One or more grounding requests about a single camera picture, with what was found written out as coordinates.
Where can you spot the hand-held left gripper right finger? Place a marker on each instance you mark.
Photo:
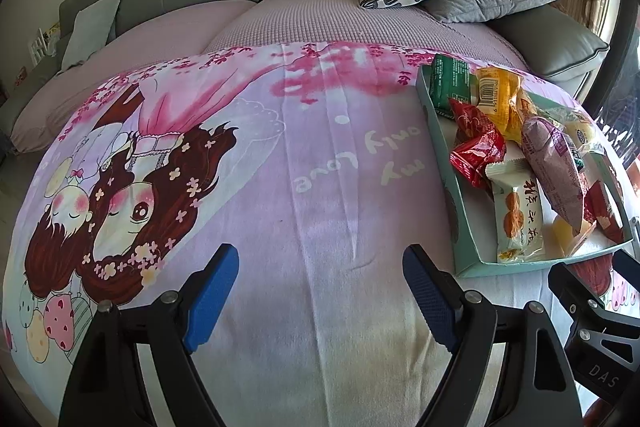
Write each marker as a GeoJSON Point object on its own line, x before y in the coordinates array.
{"type": "Point", "coordinates": [425, 297]}

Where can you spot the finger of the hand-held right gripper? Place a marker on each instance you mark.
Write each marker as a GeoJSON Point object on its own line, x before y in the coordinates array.
{"type": "Point", "coordinates": [575, 287]}
{"type": "Point", "coordinates": [627, 267]}

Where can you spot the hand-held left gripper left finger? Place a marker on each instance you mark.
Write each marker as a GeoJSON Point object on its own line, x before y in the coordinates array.
{"type": "Point", "coordinates": [212, 297]}

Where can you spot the red patterned packet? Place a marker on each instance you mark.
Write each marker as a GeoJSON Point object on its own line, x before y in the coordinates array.
{"type": "Point", "coordinates": [602, 212]}

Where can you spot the teal rimmed cardboard tray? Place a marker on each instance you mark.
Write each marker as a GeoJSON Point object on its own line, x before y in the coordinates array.
{"type": "Point", "coordinates": [467, 247]}

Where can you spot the red snack packet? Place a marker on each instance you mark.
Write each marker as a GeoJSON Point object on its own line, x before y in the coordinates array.
{"type": "Point", "coordinates": [475, 147]}

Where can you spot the yellow snack packet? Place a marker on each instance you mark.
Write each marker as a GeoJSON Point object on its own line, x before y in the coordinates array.
{"type": "Point", "coordinates": [495, 92]}

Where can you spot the small jelly cup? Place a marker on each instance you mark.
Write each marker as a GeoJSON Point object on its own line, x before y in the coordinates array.
{"type": "Point", "coordinates": [570, 232]}

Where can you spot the white cookie snack packet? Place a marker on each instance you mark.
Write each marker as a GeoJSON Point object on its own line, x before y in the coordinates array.
{"type": "Point", "coordinates": [515, 217]}

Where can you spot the purple pink snack packet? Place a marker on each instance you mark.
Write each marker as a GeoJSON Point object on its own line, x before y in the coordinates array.
{"type": "Point", "coordinates": [550, 162]}

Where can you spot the pink cartoon printed blanket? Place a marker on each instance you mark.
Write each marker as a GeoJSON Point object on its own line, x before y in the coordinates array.
{"type": "Point", "coordinates": [325, 157]}

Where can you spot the green snack box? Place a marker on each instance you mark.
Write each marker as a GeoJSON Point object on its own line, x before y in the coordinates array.
{"type": "Point", "coordinates": [450, 82]}

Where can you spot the light green pillow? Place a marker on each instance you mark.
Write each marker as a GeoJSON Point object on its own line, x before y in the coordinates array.
{"type": "Point", "coordinates": [90, 32]}

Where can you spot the pink waffle sofa cover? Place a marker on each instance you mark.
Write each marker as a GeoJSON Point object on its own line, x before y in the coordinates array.
{"type": "Point", "coordinates": [300, 17]}

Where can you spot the pile of white papers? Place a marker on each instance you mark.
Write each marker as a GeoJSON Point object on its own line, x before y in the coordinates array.
{"type": "Point", "coordinates": [45, 44]}

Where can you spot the black door frame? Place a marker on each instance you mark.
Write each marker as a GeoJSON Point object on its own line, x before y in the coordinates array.
{"type": "Point", "coordinates": [627, 32]}

